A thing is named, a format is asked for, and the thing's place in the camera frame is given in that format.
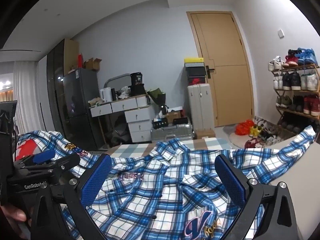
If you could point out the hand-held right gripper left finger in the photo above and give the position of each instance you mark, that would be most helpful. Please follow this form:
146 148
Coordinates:
96 182

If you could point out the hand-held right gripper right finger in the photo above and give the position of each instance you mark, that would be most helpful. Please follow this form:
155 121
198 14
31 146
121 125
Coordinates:
231 182

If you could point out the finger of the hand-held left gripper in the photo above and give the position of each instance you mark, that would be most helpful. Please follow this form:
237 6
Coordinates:
66 162
43 156

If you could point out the blue plaid shirt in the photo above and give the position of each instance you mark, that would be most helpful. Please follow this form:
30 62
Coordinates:
160 180

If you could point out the person's left hand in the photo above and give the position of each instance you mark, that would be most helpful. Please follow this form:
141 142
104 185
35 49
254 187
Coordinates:
12 213

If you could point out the red and white plush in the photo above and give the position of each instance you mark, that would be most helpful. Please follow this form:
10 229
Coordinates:
27 150

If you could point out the round beige rug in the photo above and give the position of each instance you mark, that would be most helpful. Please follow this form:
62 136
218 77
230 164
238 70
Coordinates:
236 140

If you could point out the checkered bed sheet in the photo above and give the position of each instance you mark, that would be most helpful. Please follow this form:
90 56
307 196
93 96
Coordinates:
130 151

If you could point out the small cardboard box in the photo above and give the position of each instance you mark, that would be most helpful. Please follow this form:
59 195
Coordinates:
205 134

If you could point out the dark desk chair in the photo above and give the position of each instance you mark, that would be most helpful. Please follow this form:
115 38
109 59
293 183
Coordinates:
120 132

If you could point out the orange plastic bag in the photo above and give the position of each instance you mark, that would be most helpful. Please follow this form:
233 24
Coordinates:
245 128

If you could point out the dark grey refrigerator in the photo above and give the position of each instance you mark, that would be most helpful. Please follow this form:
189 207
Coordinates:
80 105

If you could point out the pile of loose shoes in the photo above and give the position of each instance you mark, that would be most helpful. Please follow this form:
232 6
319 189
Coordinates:
267 135

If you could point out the white curtain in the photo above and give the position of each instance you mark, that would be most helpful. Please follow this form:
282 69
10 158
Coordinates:
25 92

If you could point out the orange curtain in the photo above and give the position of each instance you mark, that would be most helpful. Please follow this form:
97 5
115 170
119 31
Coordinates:
6 96

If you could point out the white desk with drawers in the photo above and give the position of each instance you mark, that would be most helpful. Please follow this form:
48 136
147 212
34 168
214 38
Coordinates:
140 125

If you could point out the silver suitcase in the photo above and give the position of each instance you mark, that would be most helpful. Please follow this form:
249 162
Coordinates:
172 133

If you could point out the dark glass wardrobe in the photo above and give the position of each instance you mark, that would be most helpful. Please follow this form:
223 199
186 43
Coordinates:
56 80

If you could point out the white electric kettle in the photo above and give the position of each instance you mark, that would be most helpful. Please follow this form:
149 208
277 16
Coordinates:
105 95

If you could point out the white upright suitcase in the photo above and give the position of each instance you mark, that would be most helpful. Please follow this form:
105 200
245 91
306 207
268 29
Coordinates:
200 110

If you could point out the black rectangular case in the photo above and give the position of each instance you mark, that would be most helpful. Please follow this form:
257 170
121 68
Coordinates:
180 120

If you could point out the row of glowing bulbs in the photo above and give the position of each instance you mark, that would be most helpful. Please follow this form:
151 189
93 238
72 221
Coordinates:
3 85

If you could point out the black box with buttons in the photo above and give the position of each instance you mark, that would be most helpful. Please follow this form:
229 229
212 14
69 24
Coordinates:
160 125

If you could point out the brown box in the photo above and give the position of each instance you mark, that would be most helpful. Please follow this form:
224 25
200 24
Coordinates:
173 117

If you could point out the wooden door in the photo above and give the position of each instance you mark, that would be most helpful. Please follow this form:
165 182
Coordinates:
225 92

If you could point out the white plastic bag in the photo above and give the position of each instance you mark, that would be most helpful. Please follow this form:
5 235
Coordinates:
124 92

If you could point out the open cardboard box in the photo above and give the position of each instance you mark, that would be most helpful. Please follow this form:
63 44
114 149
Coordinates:
92 64

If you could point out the black paper bag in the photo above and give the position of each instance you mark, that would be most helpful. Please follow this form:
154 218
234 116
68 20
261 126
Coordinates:
137 82

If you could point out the dark green wrapped bouquet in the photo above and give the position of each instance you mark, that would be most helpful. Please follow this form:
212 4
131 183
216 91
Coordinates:
157 95

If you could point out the black shoe box red logo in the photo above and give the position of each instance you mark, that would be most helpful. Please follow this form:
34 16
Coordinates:
197 80

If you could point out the yellow shoe box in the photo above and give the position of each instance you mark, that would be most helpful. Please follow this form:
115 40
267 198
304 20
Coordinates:
193 62

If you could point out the wooden shoe rack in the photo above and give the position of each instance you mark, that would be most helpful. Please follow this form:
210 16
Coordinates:
295 68

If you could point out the grey arched frame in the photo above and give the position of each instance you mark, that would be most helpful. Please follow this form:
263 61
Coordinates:
110 78

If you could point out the white wall switch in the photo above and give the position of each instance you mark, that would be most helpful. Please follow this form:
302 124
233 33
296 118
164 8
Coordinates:
281 33

